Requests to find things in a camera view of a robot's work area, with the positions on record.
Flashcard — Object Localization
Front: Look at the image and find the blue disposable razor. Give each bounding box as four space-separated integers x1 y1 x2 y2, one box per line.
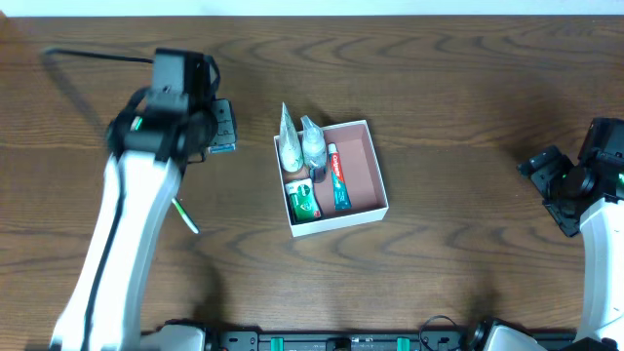
208 143 236 154

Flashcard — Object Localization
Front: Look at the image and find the white Pantene bamboo tube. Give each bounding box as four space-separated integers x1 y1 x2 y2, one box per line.
278 102 303 173

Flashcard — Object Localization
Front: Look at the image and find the blue foaming soap pump bottle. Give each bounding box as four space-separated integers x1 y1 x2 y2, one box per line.
301 115 328 183

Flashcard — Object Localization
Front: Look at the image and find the green and blue toothbrush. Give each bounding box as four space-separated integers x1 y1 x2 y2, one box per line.
172 198 200 234

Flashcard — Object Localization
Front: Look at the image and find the green Dettol soap box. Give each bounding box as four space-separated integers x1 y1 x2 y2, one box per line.
285 178 322 224

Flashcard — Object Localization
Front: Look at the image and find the red Colgate toothpaste tube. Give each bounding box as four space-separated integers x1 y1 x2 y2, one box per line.
328 143 352 211

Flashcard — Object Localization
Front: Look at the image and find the white box with pink interior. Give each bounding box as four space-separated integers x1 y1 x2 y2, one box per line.
283 120 389 237

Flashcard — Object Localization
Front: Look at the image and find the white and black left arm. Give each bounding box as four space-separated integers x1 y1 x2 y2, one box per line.
49 150 211 350

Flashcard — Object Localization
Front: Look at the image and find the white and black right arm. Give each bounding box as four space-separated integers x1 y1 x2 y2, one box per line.
517 145 623 350

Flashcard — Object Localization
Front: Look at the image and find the black mounting rail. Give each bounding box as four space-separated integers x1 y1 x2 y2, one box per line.
140 330 584 351

